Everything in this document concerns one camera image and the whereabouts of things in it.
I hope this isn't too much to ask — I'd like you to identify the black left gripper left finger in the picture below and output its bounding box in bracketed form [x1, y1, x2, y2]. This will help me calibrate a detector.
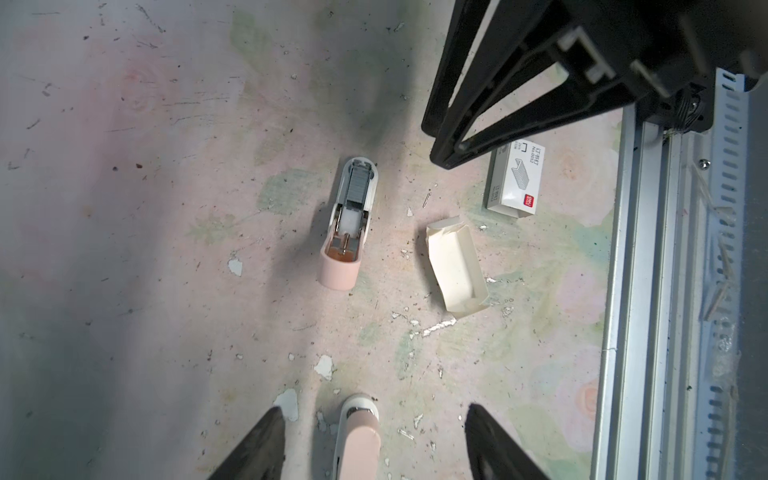
[209, 406, 286, 480]

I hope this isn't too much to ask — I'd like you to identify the aluminium front rail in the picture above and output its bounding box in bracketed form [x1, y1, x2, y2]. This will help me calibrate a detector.
[591, 70, 749, 479]

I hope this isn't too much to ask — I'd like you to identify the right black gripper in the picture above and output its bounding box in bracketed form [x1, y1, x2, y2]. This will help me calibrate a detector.
[430, 1, 767, 170]

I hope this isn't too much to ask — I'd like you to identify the staple box sleeve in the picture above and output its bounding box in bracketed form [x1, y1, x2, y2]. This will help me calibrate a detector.
[486, 140, 546, 218]

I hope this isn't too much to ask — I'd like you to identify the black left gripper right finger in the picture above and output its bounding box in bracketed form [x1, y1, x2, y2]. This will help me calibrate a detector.
[465, 403, 548, 480]

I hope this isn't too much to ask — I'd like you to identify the staple box tray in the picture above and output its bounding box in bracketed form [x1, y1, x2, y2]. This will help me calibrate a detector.
[426, 217, 489, 319]

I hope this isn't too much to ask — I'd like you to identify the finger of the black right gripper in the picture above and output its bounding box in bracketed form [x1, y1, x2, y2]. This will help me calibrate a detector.
[421, 1, 490, 137]

